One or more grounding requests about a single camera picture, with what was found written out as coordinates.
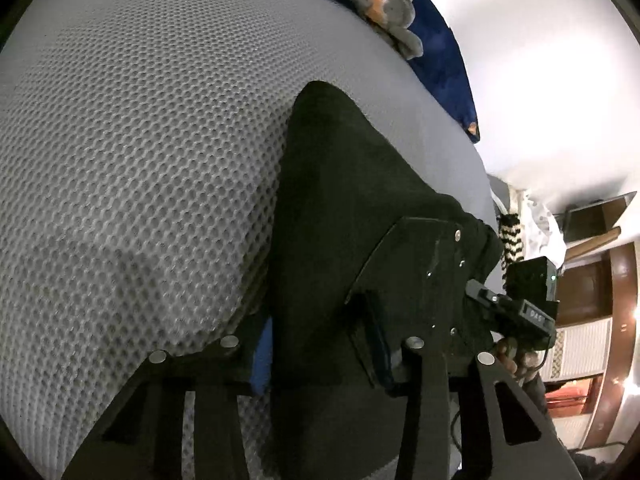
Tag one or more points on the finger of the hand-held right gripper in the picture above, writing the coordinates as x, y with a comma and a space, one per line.
415, 280

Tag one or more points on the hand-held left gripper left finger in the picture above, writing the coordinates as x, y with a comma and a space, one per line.
262, 360

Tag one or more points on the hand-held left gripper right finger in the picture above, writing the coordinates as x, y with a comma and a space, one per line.
425, 390

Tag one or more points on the black pants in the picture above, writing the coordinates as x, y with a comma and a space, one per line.
340, 200

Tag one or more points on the person's right hand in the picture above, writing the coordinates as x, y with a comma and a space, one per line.
515, 360

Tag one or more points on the black white zigzag cloth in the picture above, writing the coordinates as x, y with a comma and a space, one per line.
512, 242

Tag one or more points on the white ribbed appliance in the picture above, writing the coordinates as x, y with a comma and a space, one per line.
580, 350

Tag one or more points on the open cardboard box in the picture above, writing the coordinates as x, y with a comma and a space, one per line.
592, 217

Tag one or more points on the grey mesh bed cover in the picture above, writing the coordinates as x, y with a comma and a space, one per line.
140, 160

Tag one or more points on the blue floral blanket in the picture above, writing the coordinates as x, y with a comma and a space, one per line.
430, 35

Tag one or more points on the brown wooden frame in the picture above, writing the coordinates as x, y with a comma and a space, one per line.
620, 320

